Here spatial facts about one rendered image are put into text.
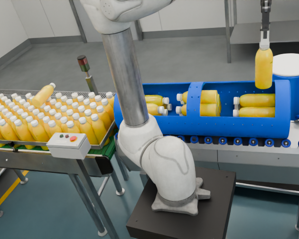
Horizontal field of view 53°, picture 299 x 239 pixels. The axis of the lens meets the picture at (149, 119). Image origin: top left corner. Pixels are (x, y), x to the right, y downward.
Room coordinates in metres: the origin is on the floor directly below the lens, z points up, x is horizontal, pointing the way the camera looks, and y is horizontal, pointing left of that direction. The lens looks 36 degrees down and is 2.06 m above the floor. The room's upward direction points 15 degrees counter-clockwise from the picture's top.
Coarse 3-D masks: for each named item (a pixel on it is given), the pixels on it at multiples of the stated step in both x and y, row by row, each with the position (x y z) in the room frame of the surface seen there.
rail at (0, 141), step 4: (0, 140) 1.65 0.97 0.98; (4, 140) 1.64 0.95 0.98; (8, 140) 1.62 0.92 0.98; (12, 140) 1.61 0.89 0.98; (16, 140) 1.60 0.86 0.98; (16, 144) 1.60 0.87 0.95; (20, 144) 1.59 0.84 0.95; (24, 144) 1.57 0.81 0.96; (28, 144) 1.56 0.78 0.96; (32, 144) 1.54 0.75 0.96; (36, 144) 1.53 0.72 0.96; (40, 144) 1.52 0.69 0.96; (44, 144) 1.50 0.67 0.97; (92, 148) 1.36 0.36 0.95; (96, 148) 1.35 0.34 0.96; (100, 148) 1.34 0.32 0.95
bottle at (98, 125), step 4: (92, 120) 1.46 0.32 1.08; (96, 120) 1.44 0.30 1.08; (100, 120) 1.45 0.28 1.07; (92, 124) 1.44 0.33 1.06; (96, 124) 1.43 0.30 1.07; (100, 124) 1.43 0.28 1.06; (96, 128) 1.42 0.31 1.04; (100, 128) 1.42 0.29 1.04; (104, 128) 1.44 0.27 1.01; (96, 132) 1.42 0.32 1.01; (100, 132) 1.42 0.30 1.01; (104, 132) 1.43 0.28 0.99; (96, 136) 1.43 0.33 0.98; (100, 136) 1.42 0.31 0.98; (100, 140) 1.42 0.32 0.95; (108, 140) 1.44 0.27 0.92; (104, 144) 1.42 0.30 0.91
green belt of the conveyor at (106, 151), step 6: (114, 132) 1.53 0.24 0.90; (6, 144) 1.71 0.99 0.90; (108, 144) 1.43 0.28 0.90; (114, 144) 1.43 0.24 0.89; (42, 150) 1.53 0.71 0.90; (48, 150) 1.52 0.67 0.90; (90, 150) 1.41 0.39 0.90; (96, 150) 1.40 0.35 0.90; (102, 150) 1.39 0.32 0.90; (108, 150) 1.37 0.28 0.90; (114, 150) 1.40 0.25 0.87; (108, 156) 1.34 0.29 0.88
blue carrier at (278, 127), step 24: (168, 96) 1.50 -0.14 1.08; (192, 96) 1.23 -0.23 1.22; (240, 96) 1.32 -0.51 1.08; (288, 96) 1.04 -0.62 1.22; (120, 120) 1.34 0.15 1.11; (168, 120) 1.22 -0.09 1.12; (192, 120) 1.17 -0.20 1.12; (216, 120) 1.12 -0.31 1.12; (240, 120) 1.07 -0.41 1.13; (264, 120) 1.02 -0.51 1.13; (288, 120) 0.98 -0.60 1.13
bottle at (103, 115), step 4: (100, 112) 1.51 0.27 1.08; (104, 112) 1.51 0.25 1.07; (100, 116) 1.50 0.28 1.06; (104, 116) 1.50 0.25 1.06; (108, 116) 1.52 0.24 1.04; (104, 120) 1.49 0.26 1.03; (108, 120) 1.51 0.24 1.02; (104, 124) 1.49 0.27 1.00; (108, 124) 1.50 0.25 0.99; (108, 128) 1.50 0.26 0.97; (112, 132) 1.50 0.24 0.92
